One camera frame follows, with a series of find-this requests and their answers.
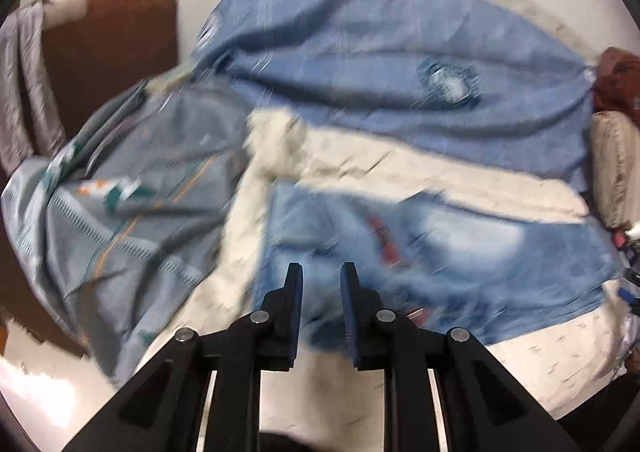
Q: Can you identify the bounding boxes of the beige striped floral pillow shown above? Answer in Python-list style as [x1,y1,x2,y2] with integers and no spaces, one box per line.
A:
[591,112,639,229]

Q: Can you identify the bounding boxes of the cream leaf-print blanket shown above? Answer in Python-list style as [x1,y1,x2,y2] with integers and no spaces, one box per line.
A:
[155,109,623,451]

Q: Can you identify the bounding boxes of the blue plaid bolster pillow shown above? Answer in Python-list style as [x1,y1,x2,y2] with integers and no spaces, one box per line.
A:
[193,0,593,192]

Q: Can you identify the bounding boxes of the blue denim jeans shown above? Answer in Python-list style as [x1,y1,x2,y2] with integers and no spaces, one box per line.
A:
[253,181,620,351]

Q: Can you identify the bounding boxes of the grey patterned duvet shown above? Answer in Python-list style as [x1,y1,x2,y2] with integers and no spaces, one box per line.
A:
[1,79,250,386]

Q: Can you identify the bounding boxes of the grey cloth on headboard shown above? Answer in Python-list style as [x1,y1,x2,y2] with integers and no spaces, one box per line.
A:
[1,1,66,175]

